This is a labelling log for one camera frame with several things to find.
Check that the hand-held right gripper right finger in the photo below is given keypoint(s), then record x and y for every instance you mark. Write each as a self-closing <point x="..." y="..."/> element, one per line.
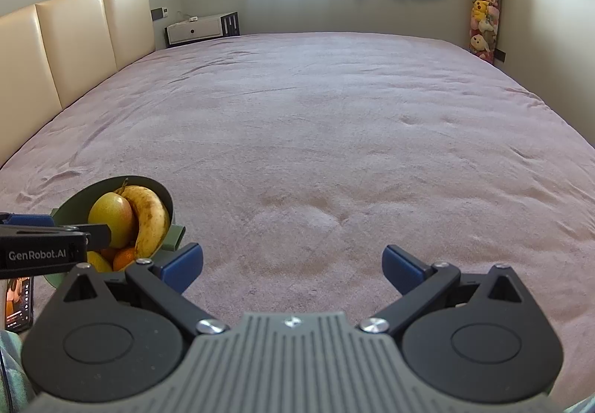
<point x="402" y="269"/>

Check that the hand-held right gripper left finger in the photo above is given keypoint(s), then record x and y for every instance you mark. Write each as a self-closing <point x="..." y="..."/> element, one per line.
<point x="183" y="266"/>

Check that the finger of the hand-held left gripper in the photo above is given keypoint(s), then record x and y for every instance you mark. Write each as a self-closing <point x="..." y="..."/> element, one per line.
<point x="30" y="220"/>
<point x="98" y="236"/>

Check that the orange mandarin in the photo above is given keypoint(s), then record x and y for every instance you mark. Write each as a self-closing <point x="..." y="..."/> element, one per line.
<point x="124" y="258"/>
<point x="108" y="253"/>

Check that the yellow lemon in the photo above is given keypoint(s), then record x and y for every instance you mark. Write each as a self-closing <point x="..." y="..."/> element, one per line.
<point x="100" y="262"/>

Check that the green-yellow round citrus fruit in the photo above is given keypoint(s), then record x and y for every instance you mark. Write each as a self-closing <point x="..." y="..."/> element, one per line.
<point x="114" y="213"/>

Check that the yellow banana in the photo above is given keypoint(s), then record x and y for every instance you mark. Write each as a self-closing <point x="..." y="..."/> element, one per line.
<point x="151" y="218"/>

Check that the green colander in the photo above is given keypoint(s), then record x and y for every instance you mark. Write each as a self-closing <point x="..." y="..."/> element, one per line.
<point x="151" y="188"/>

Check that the smartphone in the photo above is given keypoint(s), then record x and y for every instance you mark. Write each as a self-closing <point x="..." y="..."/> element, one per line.
<point x="19" y="301"/>

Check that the teal patterned cloth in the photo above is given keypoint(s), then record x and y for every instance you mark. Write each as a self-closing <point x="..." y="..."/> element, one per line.
<point x="14" y="371"/>

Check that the cream padded headboard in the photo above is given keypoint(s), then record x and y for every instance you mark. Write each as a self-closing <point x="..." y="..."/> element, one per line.
<point x="79" y="50"/>

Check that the white nightstand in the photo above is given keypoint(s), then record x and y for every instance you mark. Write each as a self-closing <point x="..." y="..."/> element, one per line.
<point x="195" y="32"/>

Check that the hanging stuffed toys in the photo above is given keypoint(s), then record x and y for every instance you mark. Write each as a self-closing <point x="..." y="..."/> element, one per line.
<point x="486" y="8"/>

